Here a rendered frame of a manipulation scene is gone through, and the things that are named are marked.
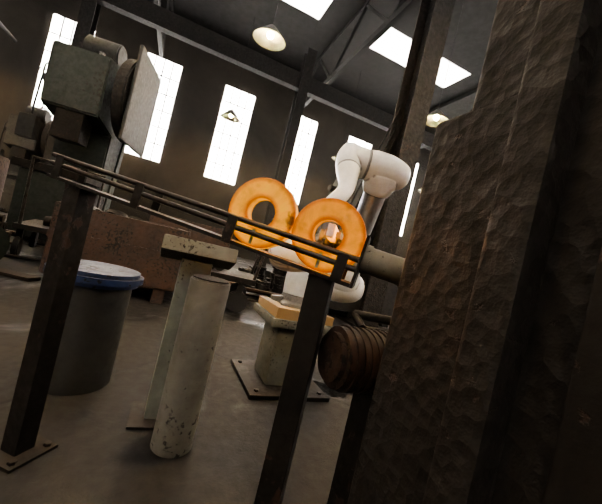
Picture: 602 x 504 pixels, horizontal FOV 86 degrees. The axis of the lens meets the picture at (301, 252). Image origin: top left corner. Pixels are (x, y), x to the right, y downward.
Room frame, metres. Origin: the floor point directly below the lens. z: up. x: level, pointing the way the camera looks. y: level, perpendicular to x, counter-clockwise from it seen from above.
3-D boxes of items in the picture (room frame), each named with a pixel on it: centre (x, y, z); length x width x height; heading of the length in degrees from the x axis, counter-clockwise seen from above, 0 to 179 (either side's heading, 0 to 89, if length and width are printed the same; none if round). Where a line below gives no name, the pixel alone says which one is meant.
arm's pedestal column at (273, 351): (1.65, -0.03, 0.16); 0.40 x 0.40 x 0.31; 24
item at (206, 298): (0.98, 0.24, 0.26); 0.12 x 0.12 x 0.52
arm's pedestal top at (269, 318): (1.65, -0.03, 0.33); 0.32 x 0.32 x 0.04; 24
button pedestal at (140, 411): (1.11, 0.34, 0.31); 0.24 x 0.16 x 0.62; 111
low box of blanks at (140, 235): (2.76, 1.49, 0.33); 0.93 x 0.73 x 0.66; 118
